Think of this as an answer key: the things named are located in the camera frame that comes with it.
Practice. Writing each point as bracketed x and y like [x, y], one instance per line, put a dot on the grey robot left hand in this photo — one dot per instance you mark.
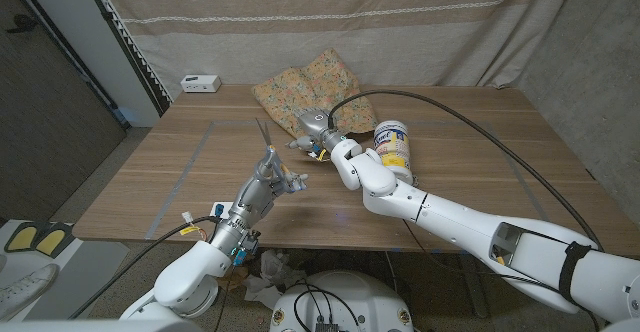
[250, 202]

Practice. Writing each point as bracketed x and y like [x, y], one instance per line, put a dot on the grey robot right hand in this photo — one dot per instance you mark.
[315, 127]

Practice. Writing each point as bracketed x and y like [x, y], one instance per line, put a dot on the grey scissors with tan grips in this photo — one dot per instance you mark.
[263, 133]

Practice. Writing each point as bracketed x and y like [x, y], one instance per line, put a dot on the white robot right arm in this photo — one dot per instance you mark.
[450, 222]

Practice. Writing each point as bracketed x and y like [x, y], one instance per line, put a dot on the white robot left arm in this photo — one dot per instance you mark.
[185, 282]

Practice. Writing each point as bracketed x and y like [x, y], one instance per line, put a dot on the crumpled white paper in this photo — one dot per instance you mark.
[275, 267]

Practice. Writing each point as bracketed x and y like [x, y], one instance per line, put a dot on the crumpled brown paper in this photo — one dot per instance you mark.
[239, 272]

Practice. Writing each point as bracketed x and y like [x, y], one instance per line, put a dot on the floral patterned cloth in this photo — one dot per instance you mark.
[290, 92]

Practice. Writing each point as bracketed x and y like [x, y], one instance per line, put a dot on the white yellow wipes canister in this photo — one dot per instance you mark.
[392, 142]

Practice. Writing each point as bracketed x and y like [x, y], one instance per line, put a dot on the beige striped curtain backdrop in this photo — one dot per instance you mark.
[350, 22]

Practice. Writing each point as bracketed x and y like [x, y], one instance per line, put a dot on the white power strip box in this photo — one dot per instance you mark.
[200, 83]

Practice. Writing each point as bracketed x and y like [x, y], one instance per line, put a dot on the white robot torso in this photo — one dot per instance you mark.
[360, 297]

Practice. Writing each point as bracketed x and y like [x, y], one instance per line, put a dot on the yellow black foot pad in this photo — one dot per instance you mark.
[22, 238]
[56, 237]

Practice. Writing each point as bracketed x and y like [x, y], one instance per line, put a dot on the dark grey door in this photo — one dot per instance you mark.
[50, 122]

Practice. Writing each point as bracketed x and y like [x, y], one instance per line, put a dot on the metal table leg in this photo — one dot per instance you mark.
[472, 292]

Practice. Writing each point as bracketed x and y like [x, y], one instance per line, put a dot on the white sneaker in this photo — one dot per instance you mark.
[27, 287]

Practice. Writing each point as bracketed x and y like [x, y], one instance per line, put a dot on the perforated metal rail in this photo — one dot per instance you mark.
[131, 52]

